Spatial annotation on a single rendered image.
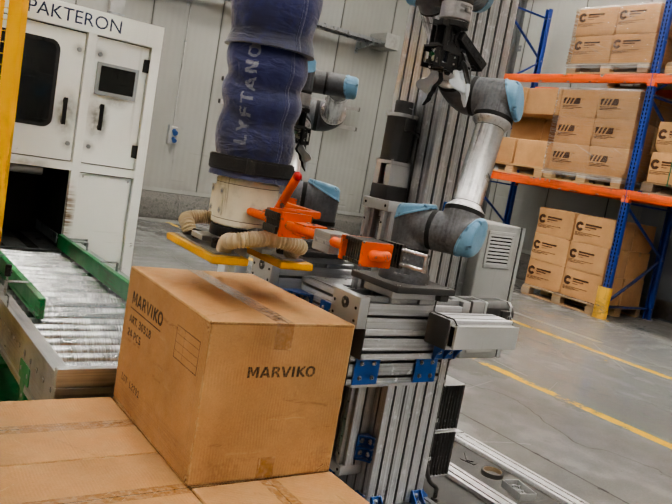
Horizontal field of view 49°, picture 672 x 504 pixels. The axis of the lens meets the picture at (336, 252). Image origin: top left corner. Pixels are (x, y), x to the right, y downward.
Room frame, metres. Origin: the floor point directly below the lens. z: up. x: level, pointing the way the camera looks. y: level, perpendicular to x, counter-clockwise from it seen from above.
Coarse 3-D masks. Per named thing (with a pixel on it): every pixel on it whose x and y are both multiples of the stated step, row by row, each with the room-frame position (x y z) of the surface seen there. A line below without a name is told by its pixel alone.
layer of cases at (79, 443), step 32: (0, 416) 1.83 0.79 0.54; (32, 416) 1.86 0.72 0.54; (64, 416) 1.90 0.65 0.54; (96, 416) 1.94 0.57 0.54; (128, 416) 1.99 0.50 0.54; (0, 448) 1.65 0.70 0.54; (32, 448) 1.68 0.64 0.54; (64, 448) 1.71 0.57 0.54; (96, 448) 1.74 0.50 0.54; (128, 448) 1.77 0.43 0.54; (0, 480) 1.50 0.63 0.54; (32, 480) 1.53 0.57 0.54; (64, 480) 1.55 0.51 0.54; (96, 480) 1.58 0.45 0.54; (128, 480) 1.60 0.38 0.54; (160, 480) 1.63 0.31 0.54; (256, 480) 1.73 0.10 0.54; (288, 480) 1.75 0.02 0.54; (320, 480) 1.78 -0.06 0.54
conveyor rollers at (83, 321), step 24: (24, 264) 3.74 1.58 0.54; (48, 264) 3.81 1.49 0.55; (72, 264) 3.96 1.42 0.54; (48, 288) 3.30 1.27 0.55; (72, 288) 3.37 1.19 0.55; (96, 288) 3.51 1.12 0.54; (24, 312) 2.82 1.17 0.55; (48, 312) 2.88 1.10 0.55; (72, 312) 2.94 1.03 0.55; (96, 312) 3.06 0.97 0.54; (120, 312) 3.13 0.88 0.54; (48, 336) 2.61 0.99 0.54; (72, 336) 2.66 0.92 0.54; (96, 336) 2.71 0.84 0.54; (120, 336) 2.77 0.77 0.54; (72, 360) 2.40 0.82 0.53; (96, 360) 2.44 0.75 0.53
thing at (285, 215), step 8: (272, 208) 1.78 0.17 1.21; (280, 208) 1.80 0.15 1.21; (272, 216) 1.73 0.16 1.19; (280, 216) 1.72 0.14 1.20; (288, 216) 1.72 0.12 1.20; (296, 216) 1.73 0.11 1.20; (304, 216) 1.74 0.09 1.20; (264, 224) 1.76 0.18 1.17; (272, 224) 1.74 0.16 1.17; (280, 224) 1.71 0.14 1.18; (272, 232) 1.72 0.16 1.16; (280, 232) 1.71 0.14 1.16; (288, 232) 1.72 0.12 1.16
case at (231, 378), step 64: (128, 320) 2.08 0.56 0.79; (192, 320) 1.71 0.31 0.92; (256, 320) 1.70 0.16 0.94; (320, 320) 1.83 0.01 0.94; (128, 384) 2.02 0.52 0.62; (192, 384) 1.66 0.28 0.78; (256, 384) 1.70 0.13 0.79; (320, 384) 1.80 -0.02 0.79; (192, 448) 1.62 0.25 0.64; (256, 448) 1.71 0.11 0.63; (320, 448) 1.82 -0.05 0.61
